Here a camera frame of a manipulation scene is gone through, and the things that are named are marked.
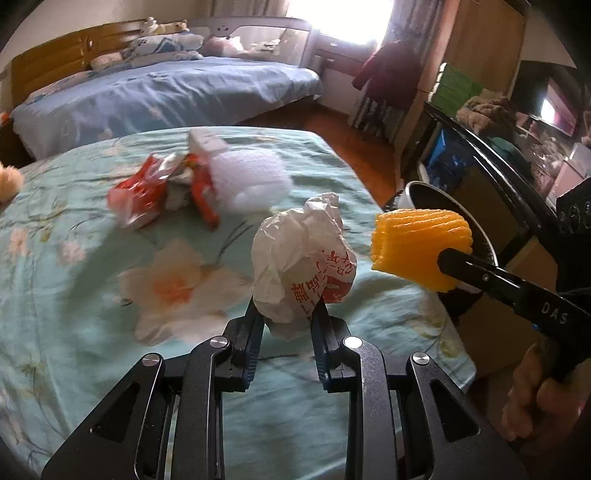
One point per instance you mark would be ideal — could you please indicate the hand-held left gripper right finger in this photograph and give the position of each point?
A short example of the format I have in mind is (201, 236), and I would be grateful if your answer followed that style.
(323, 364)

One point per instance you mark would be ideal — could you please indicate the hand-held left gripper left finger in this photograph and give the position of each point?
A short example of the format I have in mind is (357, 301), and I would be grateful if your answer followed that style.
(249, 364)

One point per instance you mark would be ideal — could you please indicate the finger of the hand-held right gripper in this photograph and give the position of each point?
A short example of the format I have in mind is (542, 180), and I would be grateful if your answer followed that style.
(485, 277)

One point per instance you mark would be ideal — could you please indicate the large yellow foam net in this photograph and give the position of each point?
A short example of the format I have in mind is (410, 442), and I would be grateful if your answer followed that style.
(411, 244)

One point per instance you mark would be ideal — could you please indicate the white bin with black bag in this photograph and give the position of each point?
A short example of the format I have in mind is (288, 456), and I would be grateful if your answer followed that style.
(429, 198)

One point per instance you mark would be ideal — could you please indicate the white paper bag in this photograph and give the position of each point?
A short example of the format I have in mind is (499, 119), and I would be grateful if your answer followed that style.
(295, 258)

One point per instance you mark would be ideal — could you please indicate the person's right hand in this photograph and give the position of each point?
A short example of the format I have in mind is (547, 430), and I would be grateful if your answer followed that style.
(535, 397)

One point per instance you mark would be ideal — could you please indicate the black desk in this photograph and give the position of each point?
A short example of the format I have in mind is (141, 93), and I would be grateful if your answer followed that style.
(508, 180)

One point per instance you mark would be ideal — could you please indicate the blue box under desk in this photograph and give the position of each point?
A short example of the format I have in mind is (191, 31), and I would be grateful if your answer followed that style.
(450, 161)

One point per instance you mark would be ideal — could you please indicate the teal cloth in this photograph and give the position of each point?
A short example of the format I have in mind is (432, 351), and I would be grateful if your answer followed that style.
(510, 147)

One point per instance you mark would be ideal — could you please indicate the brown plush toy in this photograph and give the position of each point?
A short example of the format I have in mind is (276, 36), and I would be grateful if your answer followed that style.
(487, 113)

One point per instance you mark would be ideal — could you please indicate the black television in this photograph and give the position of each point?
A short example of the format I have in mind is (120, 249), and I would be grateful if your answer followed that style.
(531, 92)

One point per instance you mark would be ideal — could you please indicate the white bubble wrap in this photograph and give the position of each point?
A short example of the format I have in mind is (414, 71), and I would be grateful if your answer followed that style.
(249, 180)

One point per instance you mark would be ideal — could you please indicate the stack of green boxes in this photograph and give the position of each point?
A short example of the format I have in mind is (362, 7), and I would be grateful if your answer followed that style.
(457, 87)

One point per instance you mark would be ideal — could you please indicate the red white wrapper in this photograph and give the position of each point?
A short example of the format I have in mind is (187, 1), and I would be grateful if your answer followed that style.
(138, 189)

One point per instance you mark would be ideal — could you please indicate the dark red coat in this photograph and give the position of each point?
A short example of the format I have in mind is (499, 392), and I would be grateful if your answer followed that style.
(388, 74)

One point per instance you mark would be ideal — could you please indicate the white paper carton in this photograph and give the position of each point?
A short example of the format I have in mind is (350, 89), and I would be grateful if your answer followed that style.
(207, 141)

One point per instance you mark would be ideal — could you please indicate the tall wooden wardrobe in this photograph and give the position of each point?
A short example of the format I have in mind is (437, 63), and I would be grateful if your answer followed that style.
(480, 37)

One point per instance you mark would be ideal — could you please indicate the grey drawer cabinet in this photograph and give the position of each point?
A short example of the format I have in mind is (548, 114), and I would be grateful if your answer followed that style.
(337, 60)

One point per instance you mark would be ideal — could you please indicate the bed with blue sheet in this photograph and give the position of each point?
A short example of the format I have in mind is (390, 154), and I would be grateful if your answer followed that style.
(161, 92)

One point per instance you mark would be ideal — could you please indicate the bright window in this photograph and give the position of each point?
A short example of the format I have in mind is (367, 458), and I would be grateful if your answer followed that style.
(337, 18)

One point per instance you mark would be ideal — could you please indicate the beige teddy bear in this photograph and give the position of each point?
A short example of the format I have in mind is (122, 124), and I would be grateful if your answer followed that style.
(9, 182)

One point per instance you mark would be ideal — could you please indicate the small white plush toy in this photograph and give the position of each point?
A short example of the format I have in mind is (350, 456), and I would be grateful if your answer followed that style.
(265, 46)

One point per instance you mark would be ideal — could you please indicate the blue cartoon print pillow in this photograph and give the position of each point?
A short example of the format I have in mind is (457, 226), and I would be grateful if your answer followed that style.
(171, 55)

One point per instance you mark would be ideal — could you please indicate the pink plush toy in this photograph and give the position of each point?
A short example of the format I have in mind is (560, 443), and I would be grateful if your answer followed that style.
(221, 46)

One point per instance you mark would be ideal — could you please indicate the panda print pillow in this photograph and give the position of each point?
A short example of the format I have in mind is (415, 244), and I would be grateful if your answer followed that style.
(161, 42)

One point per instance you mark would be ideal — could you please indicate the pink pillow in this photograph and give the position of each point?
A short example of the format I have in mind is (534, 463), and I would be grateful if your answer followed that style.
(106, 60)

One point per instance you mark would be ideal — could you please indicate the white plush toy lying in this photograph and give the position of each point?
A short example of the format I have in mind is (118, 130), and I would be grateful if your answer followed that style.
(161, 26)

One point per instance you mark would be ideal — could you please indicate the wooden headboard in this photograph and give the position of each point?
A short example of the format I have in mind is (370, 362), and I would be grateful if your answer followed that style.
(55, 60)

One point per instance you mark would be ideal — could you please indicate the grey bed guard rail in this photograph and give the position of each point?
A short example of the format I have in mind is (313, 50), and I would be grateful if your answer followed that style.
(258, 23)

